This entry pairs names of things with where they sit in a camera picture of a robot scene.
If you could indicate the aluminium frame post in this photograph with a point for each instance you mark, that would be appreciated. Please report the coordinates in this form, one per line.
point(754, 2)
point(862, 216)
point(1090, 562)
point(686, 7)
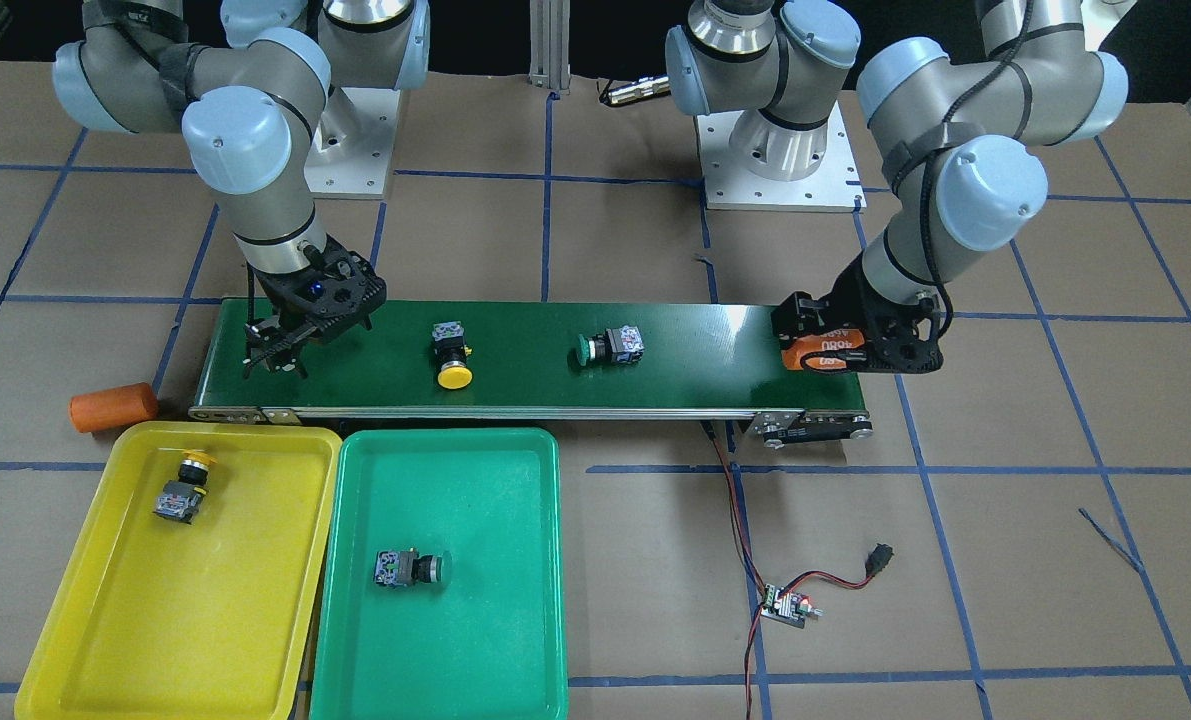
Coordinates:
point(548, 32)

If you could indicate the green conveyor belt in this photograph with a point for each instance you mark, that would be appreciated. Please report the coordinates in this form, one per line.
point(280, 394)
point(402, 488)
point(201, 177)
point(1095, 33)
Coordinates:
point(701, 362)

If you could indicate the yellow push button small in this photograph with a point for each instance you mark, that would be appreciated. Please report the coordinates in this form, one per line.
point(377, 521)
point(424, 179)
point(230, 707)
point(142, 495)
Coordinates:
point(181, 497)

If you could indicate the green push button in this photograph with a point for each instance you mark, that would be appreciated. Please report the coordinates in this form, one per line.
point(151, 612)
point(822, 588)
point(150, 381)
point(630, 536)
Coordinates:
point(408, 568)
point(619, 345)

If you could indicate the small motor controller board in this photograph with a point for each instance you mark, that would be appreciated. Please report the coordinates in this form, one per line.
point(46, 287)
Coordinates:
point(788, 607)

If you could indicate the yellow push button large cap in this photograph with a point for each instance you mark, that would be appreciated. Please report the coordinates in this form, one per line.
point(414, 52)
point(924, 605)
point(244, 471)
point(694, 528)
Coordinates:
point(451, 355)

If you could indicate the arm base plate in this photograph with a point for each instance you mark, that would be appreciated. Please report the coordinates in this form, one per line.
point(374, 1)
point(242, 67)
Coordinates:
point(780, 160)
point(350, 155)

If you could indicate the yellow plastic tray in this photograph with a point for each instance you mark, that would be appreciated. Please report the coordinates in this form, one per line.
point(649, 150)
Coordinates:
point(156, 619)

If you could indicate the green plastic tray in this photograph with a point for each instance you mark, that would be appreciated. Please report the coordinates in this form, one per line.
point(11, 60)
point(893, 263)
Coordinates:
point(487, 644)

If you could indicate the orange cylinder with label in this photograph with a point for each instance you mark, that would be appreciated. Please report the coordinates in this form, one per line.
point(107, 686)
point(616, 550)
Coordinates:
point(831, 352)

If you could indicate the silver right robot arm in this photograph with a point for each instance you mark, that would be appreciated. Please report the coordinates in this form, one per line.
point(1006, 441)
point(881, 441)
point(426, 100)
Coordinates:
point(249, 112)

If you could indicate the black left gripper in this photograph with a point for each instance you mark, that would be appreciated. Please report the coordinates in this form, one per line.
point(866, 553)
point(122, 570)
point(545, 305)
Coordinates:
point(848, 297)

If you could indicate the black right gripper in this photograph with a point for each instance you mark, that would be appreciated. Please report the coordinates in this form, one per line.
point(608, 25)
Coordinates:
point(277, 303)

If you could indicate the plain orange cylinder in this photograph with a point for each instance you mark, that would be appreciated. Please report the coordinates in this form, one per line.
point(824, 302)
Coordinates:
point(113, 408)

